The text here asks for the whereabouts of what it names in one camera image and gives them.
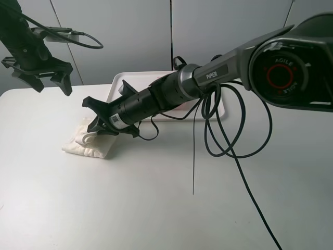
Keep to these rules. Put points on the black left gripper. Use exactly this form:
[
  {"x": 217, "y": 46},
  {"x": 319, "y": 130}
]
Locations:
[{"x": 30, "y": 56}]

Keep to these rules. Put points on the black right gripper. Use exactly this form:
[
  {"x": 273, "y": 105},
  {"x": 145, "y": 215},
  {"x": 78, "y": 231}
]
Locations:
[{"x": 121, "y": 115}]

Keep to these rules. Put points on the cream white towel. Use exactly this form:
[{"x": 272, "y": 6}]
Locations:
[{"x": 88, "y": 144}]

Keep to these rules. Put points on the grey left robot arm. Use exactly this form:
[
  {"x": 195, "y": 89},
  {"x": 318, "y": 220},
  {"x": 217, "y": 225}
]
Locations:
[{"x": 12, "y": 18}]

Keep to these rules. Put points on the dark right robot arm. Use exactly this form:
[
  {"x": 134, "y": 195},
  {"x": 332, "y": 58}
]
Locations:
[{"x": 288, "y": 68}]

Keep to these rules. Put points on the white plastic tray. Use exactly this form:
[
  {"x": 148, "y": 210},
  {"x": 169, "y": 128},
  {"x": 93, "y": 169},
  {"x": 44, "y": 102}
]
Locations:
[{"x": 175, "y": 105}]

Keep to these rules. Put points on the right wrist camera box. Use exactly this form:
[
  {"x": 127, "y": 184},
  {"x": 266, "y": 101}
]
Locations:
[{"x": 126, "y": 89}]

